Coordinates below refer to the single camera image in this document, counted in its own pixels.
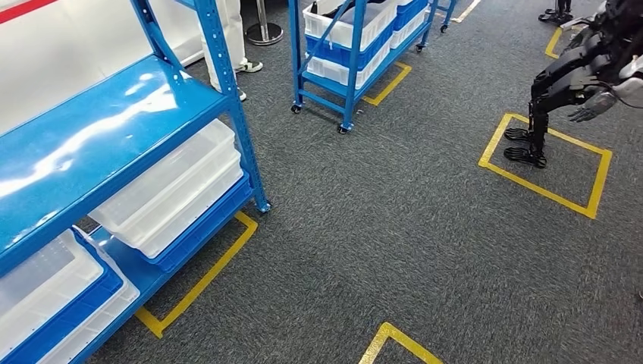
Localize round metal stand base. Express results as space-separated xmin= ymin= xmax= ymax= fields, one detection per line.
xmin=245 ymin=0 xmax=285 ymax=47

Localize blue wheeled shelf cart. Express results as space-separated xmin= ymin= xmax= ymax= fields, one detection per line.
xmin=287 ymin=0 xmax=441 ymax=136
xmin=435 ymin=0 xmax=459 ymax=34

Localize blue metal shelf rack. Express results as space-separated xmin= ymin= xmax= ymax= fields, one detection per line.
xmin=0 ymin=0 xmax=272 ymax=364

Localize white plastic crate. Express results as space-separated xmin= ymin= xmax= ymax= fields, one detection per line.
xmin=306 ymin=39 xmax=392 ymax=91
xmin=390 ymin=8 xmax=428 ymax=50
xmin=303 ymin=0 xmax=398 ymax=52

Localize white vehicle red stripe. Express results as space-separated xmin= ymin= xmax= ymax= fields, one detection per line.
xmin=0 ymin=0 xmax=207 ymax=136

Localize black humanoid robot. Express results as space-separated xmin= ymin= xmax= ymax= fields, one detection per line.
xmin=503 ymin=0 xmax=643 ymax=170

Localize black parts in crate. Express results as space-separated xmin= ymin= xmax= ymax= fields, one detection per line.
xmin=310 ymin=0 xmax=393 ymax=20

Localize black humanoid robot's grey hand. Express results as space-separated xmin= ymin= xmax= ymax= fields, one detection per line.
xmin=567 ymin=91 xmax=618 ymax=124

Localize blue plastic crate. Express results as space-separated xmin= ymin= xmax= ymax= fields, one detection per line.
xmin=393 ymin=0 xmax=429 ymax=32
xmin=305 ymin=20 xmax=396 ymax=72

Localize person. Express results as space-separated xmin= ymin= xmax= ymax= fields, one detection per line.
xmin=200 ymin=0 xmax=264 ymax=102

